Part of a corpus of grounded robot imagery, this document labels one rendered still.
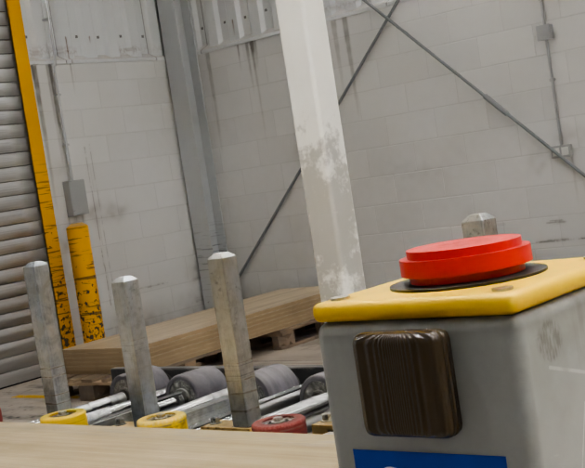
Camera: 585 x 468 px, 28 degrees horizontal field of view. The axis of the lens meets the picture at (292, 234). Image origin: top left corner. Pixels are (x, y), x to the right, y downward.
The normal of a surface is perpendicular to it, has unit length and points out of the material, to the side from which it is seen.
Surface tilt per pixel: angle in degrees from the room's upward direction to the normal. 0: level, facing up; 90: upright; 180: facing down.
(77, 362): 90
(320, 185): 90
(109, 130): 90
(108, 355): 90
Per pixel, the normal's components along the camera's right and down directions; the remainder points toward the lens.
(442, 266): -0.46, 0.11
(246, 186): -0.64, 0.14
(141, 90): 0.76, -0.08
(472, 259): -0.06, 0.06
